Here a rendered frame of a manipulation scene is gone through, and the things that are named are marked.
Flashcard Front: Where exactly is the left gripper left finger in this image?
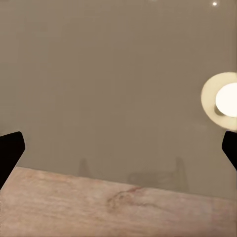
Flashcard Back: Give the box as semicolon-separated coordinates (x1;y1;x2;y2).
0;131;25;189

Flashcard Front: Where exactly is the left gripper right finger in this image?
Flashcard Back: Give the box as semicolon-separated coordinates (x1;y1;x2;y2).
222;131;237;170

